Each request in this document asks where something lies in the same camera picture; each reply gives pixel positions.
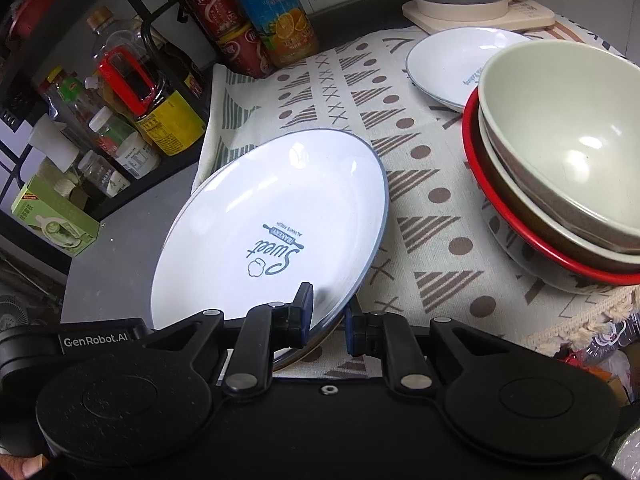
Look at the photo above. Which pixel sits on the white plate blue rim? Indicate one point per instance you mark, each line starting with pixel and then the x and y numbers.
pixel 260 200
pixel 450 60

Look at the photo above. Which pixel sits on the clear bottle brown cap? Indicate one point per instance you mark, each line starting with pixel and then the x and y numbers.
pixel 112 32

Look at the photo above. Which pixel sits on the red drink can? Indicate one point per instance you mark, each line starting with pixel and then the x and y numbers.
pixel 245 52
pixel 210 10

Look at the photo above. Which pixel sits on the red and black bowl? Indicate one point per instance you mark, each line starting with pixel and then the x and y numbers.
pixel 472 150

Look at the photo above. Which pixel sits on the yellow-capped bottle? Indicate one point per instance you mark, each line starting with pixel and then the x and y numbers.
pixel 67 92

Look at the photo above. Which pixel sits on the white-lidded jar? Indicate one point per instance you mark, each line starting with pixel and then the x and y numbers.
pixel 125 152

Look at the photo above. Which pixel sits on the green cardboard box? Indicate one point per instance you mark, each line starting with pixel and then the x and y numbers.
pixel 45 215

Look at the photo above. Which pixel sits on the pale green bowl grey outside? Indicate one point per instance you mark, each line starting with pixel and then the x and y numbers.
pixel 565 110

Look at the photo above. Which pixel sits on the white plastic bottle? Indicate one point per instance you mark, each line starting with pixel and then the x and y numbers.
pixel 52 142

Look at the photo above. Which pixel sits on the person's left hand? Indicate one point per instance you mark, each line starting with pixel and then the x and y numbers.
pixel 17 467

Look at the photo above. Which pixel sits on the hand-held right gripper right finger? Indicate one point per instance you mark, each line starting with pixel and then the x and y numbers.
pixel 367 335

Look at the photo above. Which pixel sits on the cream kettle base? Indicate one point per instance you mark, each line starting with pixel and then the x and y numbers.
pixel 525 20

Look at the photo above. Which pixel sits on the small clear jar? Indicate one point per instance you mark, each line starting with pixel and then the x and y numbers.
pixel 102 175

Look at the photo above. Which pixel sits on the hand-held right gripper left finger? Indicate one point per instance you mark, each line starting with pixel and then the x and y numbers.
pixel 297 320

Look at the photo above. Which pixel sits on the pale green bowl brown outside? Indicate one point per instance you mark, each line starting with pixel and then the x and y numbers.
pixel 545 237

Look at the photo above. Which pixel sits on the orange juice bottle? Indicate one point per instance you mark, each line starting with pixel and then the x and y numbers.
pixel 280 20

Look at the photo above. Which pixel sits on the patterned fringed table cloth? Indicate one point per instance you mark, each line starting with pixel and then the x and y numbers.
pixel 425 170

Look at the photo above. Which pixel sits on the black metal rack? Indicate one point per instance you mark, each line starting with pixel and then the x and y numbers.
pixel 170 157

